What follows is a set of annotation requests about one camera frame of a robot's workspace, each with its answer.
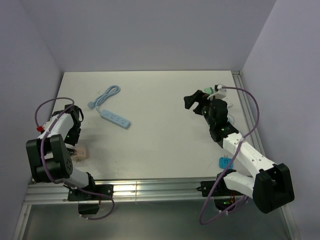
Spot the light blue charger with cable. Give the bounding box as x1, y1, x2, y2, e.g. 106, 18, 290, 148
227, 115, 235, 125

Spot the light blue power cord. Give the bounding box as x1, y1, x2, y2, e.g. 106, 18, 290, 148
87, 85, 121, 113

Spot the pink cube socket adapter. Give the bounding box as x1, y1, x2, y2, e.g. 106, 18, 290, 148
71, 147, 89, 162

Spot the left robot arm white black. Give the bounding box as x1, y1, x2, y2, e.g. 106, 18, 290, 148
26, 104, 98, 200

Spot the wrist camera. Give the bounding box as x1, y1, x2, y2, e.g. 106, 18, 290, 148
207, 84, 227, 100
36, 121, 50, 133

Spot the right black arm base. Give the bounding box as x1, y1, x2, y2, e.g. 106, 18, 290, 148
196, 180, 243, 211

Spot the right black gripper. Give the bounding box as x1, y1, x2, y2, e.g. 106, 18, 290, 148
184, 90, 215, 128

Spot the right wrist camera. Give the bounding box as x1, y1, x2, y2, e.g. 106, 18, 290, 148
207, 84, 227, 100

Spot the light blue power strip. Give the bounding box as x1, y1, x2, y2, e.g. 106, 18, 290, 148
99, 109, 131, 129

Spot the aluminium front rail frame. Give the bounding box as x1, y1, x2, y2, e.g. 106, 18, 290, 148
17, 178, 300, 240

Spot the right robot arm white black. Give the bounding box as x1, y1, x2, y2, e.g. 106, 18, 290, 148
183, 87, 295, 214

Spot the green plug adapter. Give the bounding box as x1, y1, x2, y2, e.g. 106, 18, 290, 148
204, 87, 215, 95

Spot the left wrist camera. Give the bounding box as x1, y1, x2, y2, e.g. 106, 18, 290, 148
36, 121, 50, 133

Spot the blue flat plug adapter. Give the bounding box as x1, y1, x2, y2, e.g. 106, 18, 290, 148
218, 155, 232, 169

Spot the aluminium right rail frame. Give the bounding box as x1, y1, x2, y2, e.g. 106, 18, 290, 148
231, 71, 265, 157

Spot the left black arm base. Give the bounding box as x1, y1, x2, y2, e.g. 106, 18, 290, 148
67, 184, 115, 217

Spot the white plug adapter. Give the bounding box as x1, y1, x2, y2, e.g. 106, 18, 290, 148
223, 97, 233, 109

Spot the aluminium rail frame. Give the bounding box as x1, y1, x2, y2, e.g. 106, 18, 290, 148
17, 178, 300, 240
231, 71, 265, 157

